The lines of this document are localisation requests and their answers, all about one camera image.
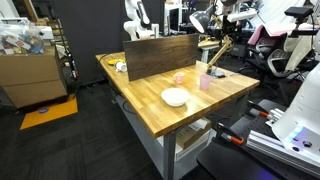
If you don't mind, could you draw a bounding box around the wooden top side desk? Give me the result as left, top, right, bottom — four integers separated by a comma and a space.
198, 39, 228, 64

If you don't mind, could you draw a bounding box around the white bowl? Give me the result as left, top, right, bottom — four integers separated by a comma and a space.
160, 87, 192, 108

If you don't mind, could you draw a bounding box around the light pink handled cup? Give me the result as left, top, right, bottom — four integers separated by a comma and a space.
172, 71, 186, 85

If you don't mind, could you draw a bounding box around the black office chair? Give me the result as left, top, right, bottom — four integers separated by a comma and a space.
244, 33, 289, 69

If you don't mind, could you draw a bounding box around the dark partition panel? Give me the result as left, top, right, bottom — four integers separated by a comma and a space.
51, 0, 166, 86

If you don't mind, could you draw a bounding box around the small brown cardboard box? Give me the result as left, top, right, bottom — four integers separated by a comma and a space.
175, 117, 213, 150

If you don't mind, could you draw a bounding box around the beige jacket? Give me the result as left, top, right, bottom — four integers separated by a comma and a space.
284, 33, 316, 73

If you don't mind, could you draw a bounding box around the grey mesh office chair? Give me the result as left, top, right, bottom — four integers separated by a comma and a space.
266, 48, 320, 81

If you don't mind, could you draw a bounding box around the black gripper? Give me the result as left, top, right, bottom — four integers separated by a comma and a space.
229, 19, 249, 36

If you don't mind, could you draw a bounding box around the black camera on stand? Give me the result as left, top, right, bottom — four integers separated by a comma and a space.
283, 5, 320, 38

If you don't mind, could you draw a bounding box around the large brown cardboard box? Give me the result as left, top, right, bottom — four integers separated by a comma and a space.
0, 46, 69, 109

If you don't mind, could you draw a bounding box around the pink cloth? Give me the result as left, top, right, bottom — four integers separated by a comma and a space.
247, 25, 268, 47

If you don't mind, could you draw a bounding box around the grey metal table frame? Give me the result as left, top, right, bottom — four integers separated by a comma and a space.
113, 84, 251, 180

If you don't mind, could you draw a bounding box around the cluttered storage shelf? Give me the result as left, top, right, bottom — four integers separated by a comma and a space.
44, 18, 81, 83

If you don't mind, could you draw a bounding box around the yellow flat object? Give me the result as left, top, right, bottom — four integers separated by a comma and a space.
107, 58, 126, 67

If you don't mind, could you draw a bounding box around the wooden desk lamp grey shade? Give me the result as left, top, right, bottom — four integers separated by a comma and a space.
189, 3, 234, 80

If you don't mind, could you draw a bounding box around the aluminium extrusion rail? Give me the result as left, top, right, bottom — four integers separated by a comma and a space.
245, 129, 320, 178
266, 108, 285, 125

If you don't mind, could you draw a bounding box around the white cardboard box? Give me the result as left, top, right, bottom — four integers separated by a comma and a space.
156, 128, 218, 163

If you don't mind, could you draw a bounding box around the black orange bar clamp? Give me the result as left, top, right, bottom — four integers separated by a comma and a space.
246, 99, 273, 118
214, 121, 246, 146

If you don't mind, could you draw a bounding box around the clear bag of toys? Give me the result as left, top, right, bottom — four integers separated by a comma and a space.
0, 18, 46, 56

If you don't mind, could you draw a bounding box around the white mug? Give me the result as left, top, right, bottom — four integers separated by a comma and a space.
114, 61, 128, 73

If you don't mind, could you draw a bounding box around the dark wood board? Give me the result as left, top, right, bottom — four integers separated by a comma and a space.
122, 33, 200, 82

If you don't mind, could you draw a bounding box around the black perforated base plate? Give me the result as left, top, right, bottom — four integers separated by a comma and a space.
196, 98, 320, 180

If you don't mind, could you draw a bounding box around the orange floor mat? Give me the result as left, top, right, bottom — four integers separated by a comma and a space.
19, 94, 79, 131

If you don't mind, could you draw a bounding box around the translucent purple plastic cup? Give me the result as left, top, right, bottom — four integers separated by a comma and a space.
199, 73, 214, 91

